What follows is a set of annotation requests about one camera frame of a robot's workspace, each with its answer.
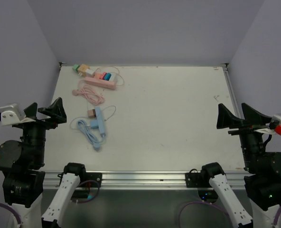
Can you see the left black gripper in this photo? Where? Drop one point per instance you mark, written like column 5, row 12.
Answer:
column 56, row 112

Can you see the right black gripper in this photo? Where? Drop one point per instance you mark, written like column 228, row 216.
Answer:
column 251, row 117

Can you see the pink power strip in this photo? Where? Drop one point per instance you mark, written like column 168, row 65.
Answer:
column 100, row 83

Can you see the blue power strip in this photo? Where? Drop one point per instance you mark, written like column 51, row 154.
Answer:
column 100, row 120

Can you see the salmon charger plug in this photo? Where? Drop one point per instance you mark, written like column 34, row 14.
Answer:
column 98, row 76

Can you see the cyan plug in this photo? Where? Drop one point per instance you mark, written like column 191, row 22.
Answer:
column 107, row 76

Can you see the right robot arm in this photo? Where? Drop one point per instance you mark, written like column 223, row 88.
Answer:
column 263, row 186

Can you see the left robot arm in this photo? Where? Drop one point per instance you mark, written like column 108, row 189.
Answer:
column 20, row 163

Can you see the green plug cube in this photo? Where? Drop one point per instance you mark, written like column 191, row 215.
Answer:
column 75, row 67

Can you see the tan plug cube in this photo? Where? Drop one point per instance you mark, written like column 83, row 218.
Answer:
column 82, row 70

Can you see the white plug cube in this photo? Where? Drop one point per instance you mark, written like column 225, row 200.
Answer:
column 89, row 73

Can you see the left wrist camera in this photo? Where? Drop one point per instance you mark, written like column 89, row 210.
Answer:
column 11, row 114

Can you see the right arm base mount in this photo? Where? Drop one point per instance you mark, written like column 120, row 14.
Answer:
column 194, row 179

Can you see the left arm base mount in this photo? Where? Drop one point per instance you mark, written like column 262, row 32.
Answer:
column 96, row 176

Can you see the aluminium front rail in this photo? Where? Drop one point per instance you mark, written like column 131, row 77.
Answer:
column 144, row 180

